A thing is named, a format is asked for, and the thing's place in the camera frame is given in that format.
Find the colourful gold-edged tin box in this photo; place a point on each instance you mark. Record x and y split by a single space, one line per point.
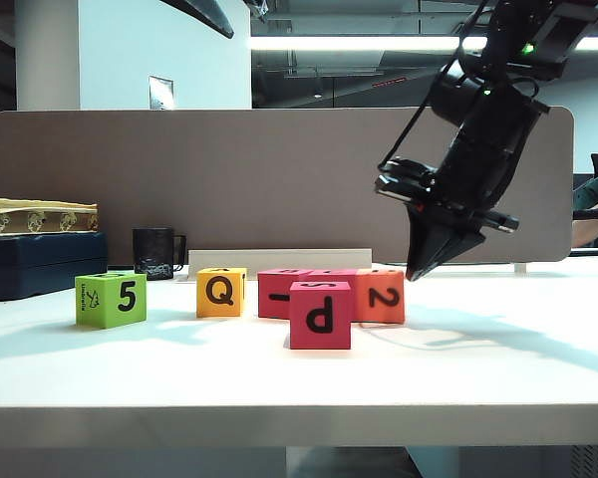
40 221

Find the yellow foam letter block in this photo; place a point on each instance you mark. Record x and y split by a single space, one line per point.
231 309

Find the black mug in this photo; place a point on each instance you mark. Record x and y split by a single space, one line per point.
152 254

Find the white divider foot bracket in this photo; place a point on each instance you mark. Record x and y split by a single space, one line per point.
520 268

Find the left gripper finger taped tip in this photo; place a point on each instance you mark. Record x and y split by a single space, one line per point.
260 5

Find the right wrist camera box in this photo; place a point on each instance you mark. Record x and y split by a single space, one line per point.
403 171

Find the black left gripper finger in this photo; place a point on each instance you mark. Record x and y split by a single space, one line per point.
204 12

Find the pink foam block letter S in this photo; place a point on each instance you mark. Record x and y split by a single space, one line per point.
299 338

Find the pink foam block letter B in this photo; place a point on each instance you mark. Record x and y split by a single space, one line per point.
271 310

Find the red led sign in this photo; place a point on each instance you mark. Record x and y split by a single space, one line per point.
388 82

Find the green foam letter block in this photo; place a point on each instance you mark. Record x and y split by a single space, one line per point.
99 309

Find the seated person dark shirt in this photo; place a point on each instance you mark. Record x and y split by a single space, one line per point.
590 229

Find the long ceiling light strip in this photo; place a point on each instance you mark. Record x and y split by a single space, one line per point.
329 44

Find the pink foam block letter C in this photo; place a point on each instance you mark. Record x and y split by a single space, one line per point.
329 275

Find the orange foam letter block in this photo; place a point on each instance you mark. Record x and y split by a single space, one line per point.
393 313

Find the brown desk divider panel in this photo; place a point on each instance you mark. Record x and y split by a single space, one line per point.
229 184

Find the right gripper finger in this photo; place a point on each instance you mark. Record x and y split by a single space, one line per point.
423 244
461 246

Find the grey vent grille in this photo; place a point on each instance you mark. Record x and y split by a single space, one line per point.
590 463

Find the navy blue plastic case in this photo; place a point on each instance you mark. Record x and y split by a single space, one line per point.
40 269

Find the white paper notice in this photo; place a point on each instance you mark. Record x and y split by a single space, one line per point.
160 93

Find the black chair armrest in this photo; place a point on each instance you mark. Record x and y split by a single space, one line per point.
588 214

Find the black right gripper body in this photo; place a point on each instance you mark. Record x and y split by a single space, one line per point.
483 159

